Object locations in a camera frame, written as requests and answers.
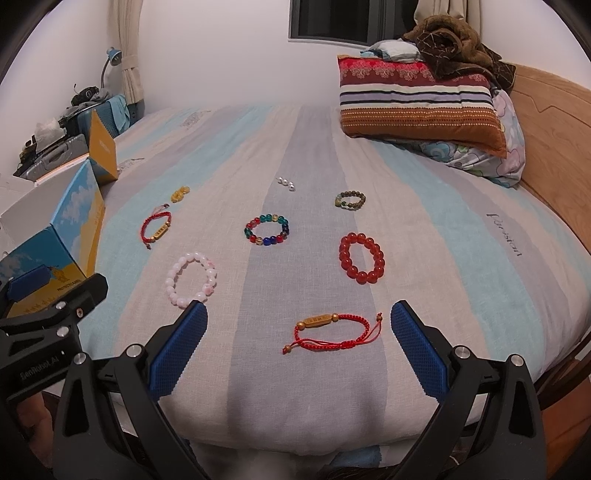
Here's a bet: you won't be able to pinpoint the small red cord gold bracelet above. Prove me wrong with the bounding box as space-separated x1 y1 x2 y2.
139 203 174 251

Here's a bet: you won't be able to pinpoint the pink bead bracelet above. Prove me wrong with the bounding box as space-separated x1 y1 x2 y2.
164 250 219 310

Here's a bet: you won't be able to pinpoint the red bead bracelet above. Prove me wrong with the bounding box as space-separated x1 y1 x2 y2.
338 232 387 285

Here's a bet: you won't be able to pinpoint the multicolour glass bead bracelet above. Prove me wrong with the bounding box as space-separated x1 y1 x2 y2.
243 212 292 247

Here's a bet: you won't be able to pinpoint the red cord bracelet gold tube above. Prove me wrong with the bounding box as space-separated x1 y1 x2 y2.
281 313 384 355

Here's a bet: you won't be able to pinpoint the green brown bead bracelet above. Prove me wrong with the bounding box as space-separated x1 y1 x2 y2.
334 190 368 210

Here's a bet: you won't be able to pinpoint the person's left hand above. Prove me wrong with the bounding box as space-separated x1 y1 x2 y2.
17 393 53 467

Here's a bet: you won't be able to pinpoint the open white cardboard box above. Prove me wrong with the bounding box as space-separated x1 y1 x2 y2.
1 113 118 317

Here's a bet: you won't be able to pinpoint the small gold bead charm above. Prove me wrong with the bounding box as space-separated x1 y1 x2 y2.
170 186 190 204

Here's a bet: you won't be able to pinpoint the grey suitcase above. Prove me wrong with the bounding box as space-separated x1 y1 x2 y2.
13 134 88 181

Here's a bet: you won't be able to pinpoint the white plastic bag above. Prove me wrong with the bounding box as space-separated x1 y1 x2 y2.
34 118 66 150

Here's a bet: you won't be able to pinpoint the teal suitcase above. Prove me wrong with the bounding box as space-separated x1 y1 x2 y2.
73 94 131 139

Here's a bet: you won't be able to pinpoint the striped pastel bed sheet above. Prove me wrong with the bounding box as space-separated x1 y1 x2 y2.
81 106 590 455

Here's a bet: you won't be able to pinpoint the white pearl beads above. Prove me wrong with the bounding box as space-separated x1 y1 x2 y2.
276 177 296 191

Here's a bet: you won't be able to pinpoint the blue desk lamp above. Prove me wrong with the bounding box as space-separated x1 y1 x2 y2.
100 47 122 89

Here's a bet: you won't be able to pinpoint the floral pastel pillow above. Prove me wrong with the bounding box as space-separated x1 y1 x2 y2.
392 89 527 189

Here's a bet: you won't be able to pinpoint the beige curtain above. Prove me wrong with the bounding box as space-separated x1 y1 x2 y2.
108 0 144 105

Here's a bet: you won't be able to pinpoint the wooden headboard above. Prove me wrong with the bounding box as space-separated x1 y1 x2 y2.
511 65 591 248

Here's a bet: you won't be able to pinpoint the striped red orange pillow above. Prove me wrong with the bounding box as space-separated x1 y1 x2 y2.
338 55 507 158

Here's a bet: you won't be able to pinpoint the brown blanket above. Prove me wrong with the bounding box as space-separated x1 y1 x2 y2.
403 15 516 93

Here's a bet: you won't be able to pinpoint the dark window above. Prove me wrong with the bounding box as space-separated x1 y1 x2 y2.
290 0 419 46

